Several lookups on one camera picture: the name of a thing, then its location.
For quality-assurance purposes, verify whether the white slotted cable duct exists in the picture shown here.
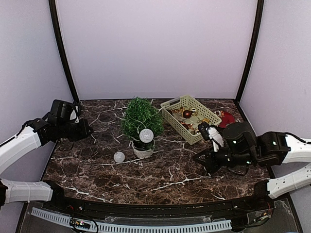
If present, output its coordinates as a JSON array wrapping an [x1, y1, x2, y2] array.
[[31, 207, 232, 233]]

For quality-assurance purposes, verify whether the clear string light wire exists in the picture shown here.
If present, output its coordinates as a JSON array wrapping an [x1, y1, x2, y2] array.
[[121, 106, 166, 156]]

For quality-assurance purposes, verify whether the black front table rail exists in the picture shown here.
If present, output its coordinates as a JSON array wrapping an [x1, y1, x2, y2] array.
[[44, 197, 266, 219]]

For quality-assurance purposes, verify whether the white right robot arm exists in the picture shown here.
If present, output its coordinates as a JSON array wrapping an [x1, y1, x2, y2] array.
[[192, 132, 311, 199]]

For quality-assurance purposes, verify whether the pale green perforated basket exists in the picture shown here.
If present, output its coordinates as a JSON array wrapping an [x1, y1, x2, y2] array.
[[160, 95, 222, 145]]

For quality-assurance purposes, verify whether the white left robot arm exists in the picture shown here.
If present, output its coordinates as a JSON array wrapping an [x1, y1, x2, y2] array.
[[0, 118, 93, 205]]

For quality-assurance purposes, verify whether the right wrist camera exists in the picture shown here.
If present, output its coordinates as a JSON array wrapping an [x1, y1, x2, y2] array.
[[198, 122, 256, 152]]

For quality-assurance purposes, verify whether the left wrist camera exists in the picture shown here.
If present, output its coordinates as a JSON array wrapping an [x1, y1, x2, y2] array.
[[48, 100, 81, 125]]

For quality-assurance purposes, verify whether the white woven light ball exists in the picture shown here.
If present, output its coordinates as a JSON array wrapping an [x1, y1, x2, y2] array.
[[139, 128, 154, 143], [113, 151, 125, 163]]

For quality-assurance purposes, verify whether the left black frame post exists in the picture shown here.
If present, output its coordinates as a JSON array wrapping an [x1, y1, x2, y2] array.
[[48, 0, 80, 102]]

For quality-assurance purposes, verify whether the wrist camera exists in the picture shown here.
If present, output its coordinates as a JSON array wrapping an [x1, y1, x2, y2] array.
[[48, 100, 81, 125], [198, 122, 256, 152]]

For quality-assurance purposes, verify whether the small green christmas tree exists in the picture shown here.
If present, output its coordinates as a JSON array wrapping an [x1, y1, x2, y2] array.
[[121, 97, 164, 159]]

